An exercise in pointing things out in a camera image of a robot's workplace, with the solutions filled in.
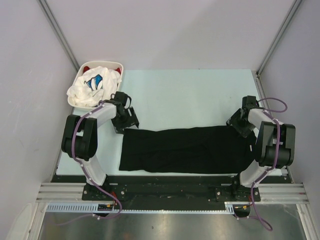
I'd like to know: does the red t shirt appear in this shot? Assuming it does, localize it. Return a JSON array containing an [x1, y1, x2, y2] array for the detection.
[[83, 65, 122, 75]]

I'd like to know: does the white plastic laundry basket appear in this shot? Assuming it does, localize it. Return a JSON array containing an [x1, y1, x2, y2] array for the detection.
[[66, 61, 124, 111]]

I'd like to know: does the right aluminium frame post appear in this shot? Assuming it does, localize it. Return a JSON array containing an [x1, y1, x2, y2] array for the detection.
[[255, 0, 305, 77]]

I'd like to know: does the black t shirt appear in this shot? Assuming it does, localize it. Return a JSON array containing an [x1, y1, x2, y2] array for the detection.
[[119, 125, 257, 174]]

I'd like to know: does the aluminium frame post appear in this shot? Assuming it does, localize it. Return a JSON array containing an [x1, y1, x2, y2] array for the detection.
[[36, 0, 80, 72], [255, 0, 305, 77]]

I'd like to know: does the slotted white cable duct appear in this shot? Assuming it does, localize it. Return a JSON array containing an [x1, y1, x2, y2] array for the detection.
[[46, 202, 234, 215]]

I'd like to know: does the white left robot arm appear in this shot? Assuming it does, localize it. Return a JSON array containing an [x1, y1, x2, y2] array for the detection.
[[61, 91, 140, 200]]

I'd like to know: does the white t shirt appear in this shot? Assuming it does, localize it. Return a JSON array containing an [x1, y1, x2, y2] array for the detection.
[[66, 67, 122, 108]]

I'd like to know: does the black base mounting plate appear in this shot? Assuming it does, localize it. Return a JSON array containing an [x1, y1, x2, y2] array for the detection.
[[51, 175, 292, 207]]

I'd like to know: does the left aluminium frame post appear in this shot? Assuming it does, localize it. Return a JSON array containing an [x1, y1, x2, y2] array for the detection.
[[36, 0, 80, 72]]

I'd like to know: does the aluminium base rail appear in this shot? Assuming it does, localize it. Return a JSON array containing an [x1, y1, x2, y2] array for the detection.
[[36, 182, 310, 204]]

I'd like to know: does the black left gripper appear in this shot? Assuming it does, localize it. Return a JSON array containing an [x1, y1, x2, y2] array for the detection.
[[111, 107, 139, 135]]

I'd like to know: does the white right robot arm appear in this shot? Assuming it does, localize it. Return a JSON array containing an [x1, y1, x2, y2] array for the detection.
[[226, 95, 296, 201]]

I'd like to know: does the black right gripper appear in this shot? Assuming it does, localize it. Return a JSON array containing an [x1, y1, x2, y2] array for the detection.
[[226, 108, 256, 139]]

